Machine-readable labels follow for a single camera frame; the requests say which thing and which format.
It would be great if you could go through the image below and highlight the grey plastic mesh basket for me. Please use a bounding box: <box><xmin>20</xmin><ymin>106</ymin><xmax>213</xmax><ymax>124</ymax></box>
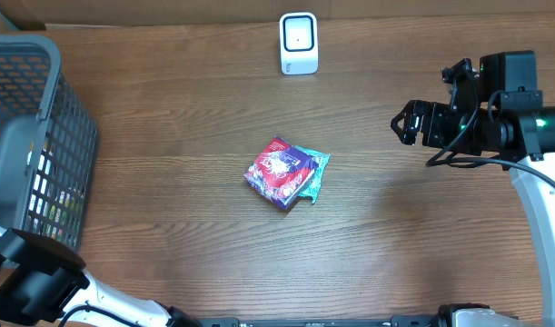
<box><xmin>0</xmin><ymin>35</ymin><xmax>99</xmax><ymax>251</ymax></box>

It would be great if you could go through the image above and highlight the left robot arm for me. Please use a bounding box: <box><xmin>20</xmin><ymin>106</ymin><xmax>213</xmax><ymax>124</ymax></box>
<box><xmin>0</xmin><ymin>226</ymin><xmax>201</xmax><ymax>327</ymax></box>

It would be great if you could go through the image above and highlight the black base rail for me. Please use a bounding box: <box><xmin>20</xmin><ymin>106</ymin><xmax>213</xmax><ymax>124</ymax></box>
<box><xmin>197</xmin><ymin>314</ymin><xmax>454</xmax><ymax>327</ymax></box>

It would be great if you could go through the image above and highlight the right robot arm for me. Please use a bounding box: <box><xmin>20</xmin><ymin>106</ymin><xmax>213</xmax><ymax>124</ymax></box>
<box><xmin>390</xmin><ymin>50</ymin><xmax>555</xmax><ymax>326</ymax></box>

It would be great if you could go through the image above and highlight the teal wet wipes packet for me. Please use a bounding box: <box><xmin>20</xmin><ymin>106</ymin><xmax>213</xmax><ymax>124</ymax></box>
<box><xmin>296</xmin><ymin>145</ymin><xmax>331</xmax><ymax>204</ymax></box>

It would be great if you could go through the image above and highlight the white barcode scanner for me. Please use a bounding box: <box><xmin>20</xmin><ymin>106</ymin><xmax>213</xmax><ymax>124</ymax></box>
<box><xmin>279</xmin><ymin>12</ymin><xmax>319</xmax><ymax>75</ymax></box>

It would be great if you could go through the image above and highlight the red purple snack packet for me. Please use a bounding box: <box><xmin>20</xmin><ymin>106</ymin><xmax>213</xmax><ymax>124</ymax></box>
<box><xmin>243</xmin><ymin>136</ymin><xmax>319</xmax><ymax>210</ymax></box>

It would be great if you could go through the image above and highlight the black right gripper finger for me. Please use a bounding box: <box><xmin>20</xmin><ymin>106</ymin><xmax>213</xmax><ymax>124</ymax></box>
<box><xmin>396</xmin><ymin>130</ymin><xmax>423</xmax><ymax>145</ymax></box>
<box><xmin>391</xmin><ymin>100</ymin><xmax>421</xmax><ymax>133</ymax></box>

